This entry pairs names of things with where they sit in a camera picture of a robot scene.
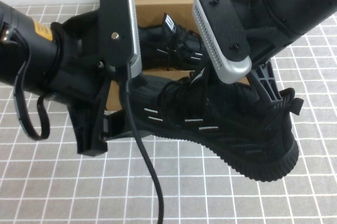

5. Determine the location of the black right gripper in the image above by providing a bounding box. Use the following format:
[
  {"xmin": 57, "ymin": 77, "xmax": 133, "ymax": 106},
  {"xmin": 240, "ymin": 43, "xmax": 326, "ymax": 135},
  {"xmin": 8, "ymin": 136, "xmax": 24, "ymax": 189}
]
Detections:
[{"xmin": 226, "ymin": 0, "xmax": 296, "ymax": 107}]

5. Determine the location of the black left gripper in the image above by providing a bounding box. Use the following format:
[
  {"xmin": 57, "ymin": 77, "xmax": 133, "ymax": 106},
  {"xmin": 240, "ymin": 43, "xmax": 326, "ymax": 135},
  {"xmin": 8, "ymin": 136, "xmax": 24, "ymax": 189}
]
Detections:
[{"xmin": 48, "ymin": 9, "xmax": 122, "ymax": 158}]

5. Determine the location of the black knit sneaker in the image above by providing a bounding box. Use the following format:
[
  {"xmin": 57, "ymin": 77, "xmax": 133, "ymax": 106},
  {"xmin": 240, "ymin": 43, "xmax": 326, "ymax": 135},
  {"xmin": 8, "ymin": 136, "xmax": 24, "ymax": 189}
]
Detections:
[
  {"xmin": 136, "ymin": 12, "xmax": 209, "ymax": 72},
  {"xmin": 105, "ymin": 73, "xmax": 304, "ymax": 182}
]

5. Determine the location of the brown cardboard shoe box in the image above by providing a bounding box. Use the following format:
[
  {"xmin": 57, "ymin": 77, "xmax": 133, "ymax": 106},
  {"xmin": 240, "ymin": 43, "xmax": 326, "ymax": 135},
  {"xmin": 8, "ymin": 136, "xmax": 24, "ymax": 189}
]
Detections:
[{"xmin": 99, "ymin": 0, "xmax": 252, "ymax": 111}]

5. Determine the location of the grey white-grid tablecloth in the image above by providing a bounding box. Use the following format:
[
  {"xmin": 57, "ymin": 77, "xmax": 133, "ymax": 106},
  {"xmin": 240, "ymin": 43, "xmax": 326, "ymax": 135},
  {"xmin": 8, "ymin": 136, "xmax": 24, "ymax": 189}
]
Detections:
[{"xmin": 0, "ymin": 0, "xmax": 337, "ymax": 224}]

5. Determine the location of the grey flat arm cable loop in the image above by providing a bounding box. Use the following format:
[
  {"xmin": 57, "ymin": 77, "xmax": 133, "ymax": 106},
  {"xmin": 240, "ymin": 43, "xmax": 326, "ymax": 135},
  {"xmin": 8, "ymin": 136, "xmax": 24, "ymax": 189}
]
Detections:
[{"xmin": 12, "ymin": 57, "xmax": 51, "ymax": 141}]

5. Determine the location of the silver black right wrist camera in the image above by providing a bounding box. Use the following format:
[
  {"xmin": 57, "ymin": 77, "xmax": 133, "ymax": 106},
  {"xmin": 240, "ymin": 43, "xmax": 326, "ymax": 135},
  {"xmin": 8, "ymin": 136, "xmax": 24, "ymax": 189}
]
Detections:
[{"xmin": 193, "ymin": 0, "xmax": 253, "ymax": 85}]

